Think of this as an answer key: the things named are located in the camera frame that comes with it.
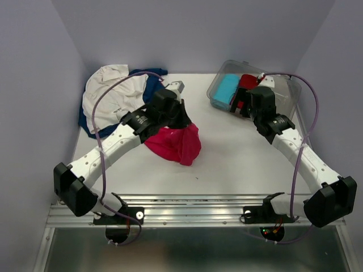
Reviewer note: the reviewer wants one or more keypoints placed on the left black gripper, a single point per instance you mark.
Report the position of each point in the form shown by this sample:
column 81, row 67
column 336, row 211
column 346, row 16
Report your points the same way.
column 185, row 120

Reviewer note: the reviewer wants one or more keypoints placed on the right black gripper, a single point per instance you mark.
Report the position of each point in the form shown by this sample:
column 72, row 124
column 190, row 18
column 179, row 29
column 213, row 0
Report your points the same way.
column 241, row 94

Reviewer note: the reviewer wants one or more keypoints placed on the pink t shirt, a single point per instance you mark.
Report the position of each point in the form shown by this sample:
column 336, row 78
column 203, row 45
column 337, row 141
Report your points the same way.
column 177, row 145

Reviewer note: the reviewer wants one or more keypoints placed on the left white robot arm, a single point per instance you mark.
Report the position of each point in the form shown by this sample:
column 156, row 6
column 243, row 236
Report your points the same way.
column 73, row 183

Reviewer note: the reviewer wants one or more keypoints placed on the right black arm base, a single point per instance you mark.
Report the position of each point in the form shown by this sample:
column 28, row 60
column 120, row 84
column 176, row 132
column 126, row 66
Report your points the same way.
column 262, row 215

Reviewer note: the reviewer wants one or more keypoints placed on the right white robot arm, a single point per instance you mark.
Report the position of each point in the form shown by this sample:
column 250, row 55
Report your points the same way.
column 332, row 195

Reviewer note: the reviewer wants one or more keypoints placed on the rolled cyan t shirt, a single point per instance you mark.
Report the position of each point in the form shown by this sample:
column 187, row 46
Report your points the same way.
column 226, row 89

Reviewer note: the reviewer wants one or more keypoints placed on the rolled dark red t shirt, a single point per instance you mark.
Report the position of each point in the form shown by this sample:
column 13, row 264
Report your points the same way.
column 246, row 82

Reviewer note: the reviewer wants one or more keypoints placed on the navy blue t shirt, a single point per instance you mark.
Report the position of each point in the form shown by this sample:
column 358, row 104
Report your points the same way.
column 153, row 84

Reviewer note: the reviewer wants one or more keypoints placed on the white t shirt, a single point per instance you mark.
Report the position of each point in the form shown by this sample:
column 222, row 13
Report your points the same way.
column 125, row 97

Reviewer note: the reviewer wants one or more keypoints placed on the clear plastic bin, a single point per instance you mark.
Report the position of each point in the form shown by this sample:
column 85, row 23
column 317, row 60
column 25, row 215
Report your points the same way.
column 286, row 91

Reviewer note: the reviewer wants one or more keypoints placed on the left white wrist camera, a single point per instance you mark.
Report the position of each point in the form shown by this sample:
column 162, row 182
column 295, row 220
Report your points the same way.
column 176, row 86

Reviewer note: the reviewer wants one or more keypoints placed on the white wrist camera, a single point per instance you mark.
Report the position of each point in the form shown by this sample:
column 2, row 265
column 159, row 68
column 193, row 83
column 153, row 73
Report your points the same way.
column 264, row 80
column 176, row 86

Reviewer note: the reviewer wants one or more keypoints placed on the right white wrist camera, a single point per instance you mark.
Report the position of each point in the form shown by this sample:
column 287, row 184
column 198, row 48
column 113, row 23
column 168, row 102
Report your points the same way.
column 264, row 80

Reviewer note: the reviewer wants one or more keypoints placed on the aluminium mounting rail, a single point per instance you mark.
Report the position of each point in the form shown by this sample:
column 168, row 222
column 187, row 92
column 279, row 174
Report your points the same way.
column 171, row 210

